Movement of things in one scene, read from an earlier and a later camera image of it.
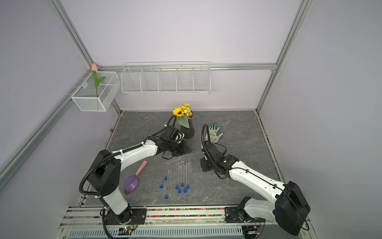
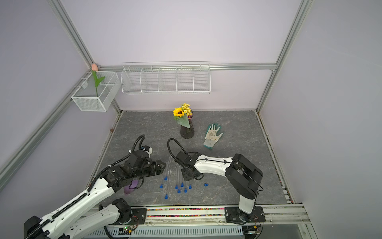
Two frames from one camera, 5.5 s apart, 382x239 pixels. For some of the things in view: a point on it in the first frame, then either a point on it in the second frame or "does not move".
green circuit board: (124, 231) does not move
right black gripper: (202, 164) -> (185, 177)
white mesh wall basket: (95, 92) does not move
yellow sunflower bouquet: (182, 114) does not move
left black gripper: (184, 150) -> (159, 170)
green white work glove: (214, 130) does not move
